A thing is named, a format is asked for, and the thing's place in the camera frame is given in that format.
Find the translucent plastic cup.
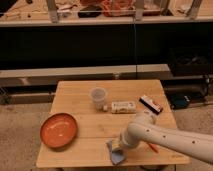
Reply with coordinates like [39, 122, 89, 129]
[90, 87, 107, 110]

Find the long metal shelf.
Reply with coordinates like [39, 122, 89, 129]
[0, 64, 172, 87]

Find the red cloth on shelf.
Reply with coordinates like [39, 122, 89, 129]
[101, 0, 135, 17]

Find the white plastic bottle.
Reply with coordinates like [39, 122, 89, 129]
[102, 101, 136, 114]

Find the wooden table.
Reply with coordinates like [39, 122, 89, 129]
[35, 79, 191, 169]

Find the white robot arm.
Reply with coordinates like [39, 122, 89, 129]
[112, 111, 213, 165]

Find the orange toy carrot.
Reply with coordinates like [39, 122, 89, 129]
[148, 143, 158, 153]

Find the orange round plate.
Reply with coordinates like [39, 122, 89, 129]
[40, 113, 78, 148]

